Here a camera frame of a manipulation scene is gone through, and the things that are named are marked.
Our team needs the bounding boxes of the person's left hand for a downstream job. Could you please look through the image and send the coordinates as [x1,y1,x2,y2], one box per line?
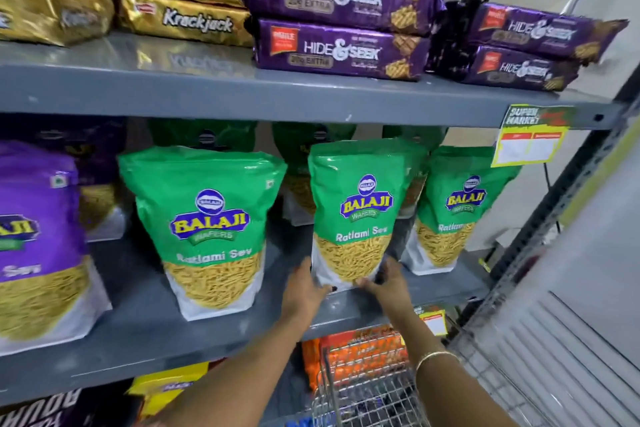
[281,258,334,327]

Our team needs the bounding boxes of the person's right hand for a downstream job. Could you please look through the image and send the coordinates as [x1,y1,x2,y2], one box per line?
[356,257,414,328]

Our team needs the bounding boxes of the purple snack pouch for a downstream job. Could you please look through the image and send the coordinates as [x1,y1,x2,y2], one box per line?
[0,140,113,358]
[30,116,129,243]

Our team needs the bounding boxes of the person's left forearm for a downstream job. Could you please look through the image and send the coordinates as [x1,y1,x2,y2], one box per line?
[149,314,313,427]

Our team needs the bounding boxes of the large yellow shelf label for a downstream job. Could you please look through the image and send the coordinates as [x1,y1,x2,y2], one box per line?
[491,104,577,168]

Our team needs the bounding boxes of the wire shopping cart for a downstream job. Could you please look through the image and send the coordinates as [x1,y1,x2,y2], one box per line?
[312,334,556,427]

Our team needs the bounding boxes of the orange snack packets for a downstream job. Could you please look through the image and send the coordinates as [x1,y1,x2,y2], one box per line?
[301,326,410,393]

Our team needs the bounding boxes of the small yellow shelf label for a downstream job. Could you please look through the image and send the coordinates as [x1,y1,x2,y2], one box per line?
[413,306,450,338]

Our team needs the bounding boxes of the person's right forearm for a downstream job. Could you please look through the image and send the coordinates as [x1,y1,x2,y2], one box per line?
[392,314,519,427]

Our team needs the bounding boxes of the row of green pouches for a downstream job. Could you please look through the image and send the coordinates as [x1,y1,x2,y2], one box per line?
[118,118,522,322]

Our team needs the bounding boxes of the yellow snack packet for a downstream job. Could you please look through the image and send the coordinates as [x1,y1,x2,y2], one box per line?
[126,362,210,418]

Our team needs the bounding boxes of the thin gold bangle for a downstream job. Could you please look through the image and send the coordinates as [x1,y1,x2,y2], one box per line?
[414,351,460,373]

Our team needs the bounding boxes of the dark snack packet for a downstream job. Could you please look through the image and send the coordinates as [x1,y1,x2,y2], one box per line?
[0,388,85,427]

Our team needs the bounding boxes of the grey metal shelf board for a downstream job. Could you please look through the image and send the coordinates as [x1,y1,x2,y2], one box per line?
[0,211,494,408]
[0,31,627,130]

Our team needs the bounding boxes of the green snack pouch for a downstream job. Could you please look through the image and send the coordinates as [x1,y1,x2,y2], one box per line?
[308,138,427,293]

